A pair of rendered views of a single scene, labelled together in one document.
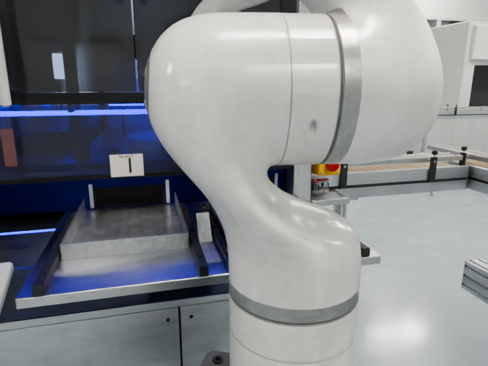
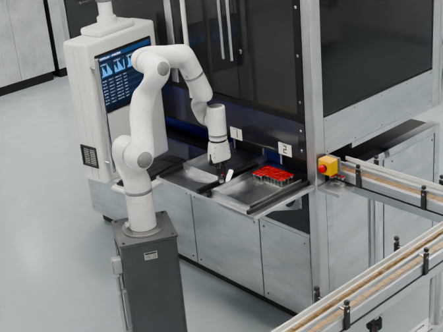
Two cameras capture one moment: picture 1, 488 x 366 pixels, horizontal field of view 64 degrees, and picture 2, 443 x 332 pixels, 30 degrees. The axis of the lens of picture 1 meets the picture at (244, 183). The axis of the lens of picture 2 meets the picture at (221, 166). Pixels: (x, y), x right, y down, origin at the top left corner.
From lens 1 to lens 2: 3.51 m
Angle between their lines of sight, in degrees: 61
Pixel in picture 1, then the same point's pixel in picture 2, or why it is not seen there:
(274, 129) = (119, 159)
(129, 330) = (239, 219)
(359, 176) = (370, 184)
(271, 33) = (119, 145)
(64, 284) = (170, 177)
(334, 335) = (130, 199)
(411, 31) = (130, 151)
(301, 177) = (310, 169)
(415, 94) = (128, 161)
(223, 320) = (277, 237)
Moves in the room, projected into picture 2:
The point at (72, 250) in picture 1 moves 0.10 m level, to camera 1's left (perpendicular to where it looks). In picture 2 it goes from (185, 166) to (177, 160)
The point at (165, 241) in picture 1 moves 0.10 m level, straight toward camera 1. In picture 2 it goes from (210, 176) to (194, 183)
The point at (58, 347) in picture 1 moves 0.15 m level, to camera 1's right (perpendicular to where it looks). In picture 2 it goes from (215, 211) to (228, 221)
